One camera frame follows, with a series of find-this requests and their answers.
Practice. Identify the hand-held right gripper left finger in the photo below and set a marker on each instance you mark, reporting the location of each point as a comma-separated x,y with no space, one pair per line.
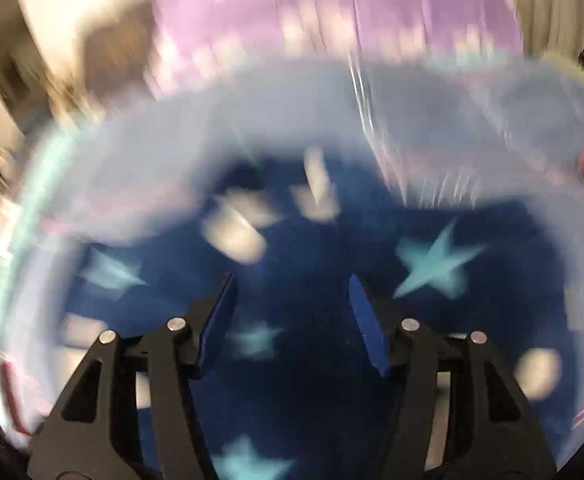
217,317

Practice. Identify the white pleated curtain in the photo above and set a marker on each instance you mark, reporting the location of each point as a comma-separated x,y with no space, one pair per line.
561,10

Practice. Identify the purple floral pillow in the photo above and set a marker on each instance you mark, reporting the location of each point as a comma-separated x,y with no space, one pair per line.
332,20

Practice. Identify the navy star print fleece top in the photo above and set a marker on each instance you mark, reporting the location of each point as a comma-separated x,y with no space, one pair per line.
322,270

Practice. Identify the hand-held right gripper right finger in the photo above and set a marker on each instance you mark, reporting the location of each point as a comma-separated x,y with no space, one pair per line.
369,327

